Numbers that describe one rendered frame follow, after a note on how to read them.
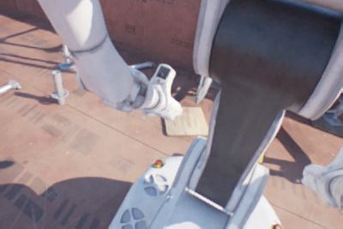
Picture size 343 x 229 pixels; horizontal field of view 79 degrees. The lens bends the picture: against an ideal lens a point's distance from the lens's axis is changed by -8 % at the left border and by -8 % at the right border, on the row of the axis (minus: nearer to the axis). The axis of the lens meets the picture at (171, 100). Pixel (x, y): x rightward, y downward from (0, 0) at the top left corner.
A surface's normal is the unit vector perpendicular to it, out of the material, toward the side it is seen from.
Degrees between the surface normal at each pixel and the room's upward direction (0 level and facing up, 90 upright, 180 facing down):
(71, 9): 103
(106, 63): 85
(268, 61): 85
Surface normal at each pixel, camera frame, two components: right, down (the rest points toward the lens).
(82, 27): 0.49, 0.70
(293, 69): -0.50, 0.39
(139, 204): -0.22, -0.35
